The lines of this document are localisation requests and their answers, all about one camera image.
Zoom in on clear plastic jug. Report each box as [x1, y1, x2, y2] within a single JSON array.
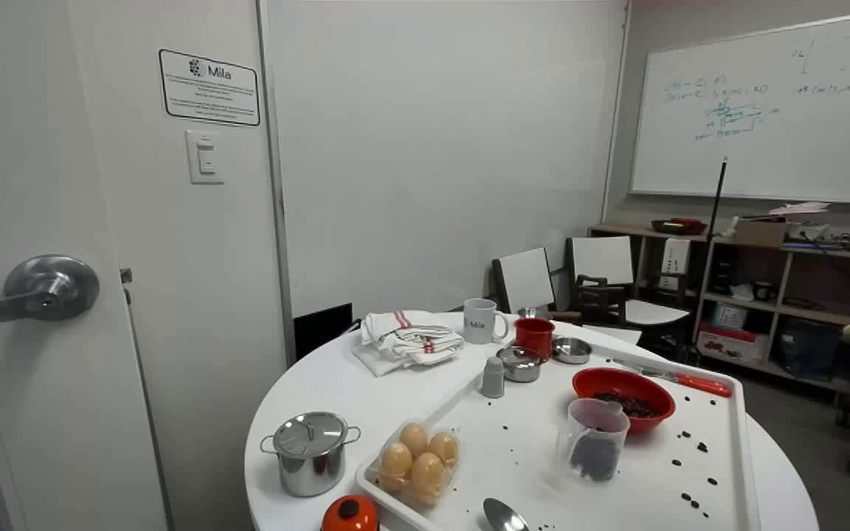
[[559, 398, 630, 485]]

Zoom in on small steel bowl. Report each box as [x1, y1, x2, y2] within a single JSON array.
[[553, 337, 591, 367]]

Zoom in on red bowl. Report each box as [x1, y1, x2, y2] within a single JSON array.
[[573, 367, 675, 433]]

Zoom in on white mug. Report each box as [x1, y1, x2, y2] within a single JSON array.
[[464, 299, 511, 346]]

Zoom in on white and red cloth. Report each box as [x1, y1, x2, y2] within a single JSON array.
[[358, 309, 464, 377]]

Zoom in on red mug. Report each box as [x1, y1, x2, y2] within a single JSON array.
[[513, 318, 554, 361]]

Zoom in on grey salt shaker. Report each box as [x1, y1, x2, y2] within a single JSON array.
[[478, 356, 504, 398]]

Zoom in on eggs in clear container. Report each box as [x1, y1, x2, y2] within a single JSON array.
[[371, 421, 460, 511]]

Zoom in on steel pot with lid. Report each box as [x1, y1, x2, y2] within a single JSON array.
[[259, 411, 364, 499]]

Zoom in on white plastic tray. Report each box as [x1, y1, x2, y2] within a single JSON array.
[[358, 352, 761, 531]]

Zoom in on orange round object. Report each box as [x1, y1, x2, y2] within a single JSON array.
[[321, 493, 382, 531]]

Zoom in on whiteboard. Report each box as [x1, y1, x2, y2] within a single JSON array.
[[632, 16, 850, 203]]

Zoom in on wooden shelf unit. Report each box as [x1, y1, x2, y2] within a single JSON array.
[[594, 225, 850, 393]]

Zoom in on white light switch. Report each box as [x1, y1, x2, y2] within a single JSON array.
[[185, 131, 221, 185]]

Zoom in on red-handled spoon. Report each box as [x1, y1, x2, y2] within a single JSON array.
[[485, 499, 531, 531]]

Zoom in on wall sign plate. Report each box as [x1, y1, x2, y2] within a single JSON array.
[[157, 51, 259, 128]]

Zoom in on red-handled fork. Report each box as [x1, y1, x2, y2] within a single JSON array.
[[610, 353, 739, 401]]

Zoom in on metal door handle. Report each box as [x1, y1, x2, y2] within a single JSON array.
[[0, 253, 100, 322]]

